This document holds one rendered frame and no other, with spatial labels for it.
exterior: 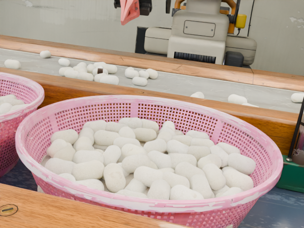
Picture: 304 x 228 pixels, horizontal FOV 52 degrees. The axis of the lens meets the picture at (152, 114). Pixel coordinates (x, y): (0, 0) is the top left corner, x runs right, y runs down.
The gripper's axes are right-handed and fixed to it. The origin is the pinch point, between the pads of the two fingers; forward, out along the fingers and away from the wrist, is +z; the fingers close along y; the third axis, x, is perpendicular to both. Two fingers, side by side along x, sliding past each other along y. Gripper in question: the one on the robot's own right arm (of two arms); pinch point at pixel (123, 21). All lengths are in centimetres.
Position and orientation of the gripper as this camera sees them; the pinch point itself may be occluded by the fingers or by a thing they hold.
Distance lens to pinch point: 79.9
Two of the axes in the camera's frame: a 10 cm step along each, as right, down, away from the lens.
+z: -2.2, 8.3, -5.1
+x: 0.6, 5.3, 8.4
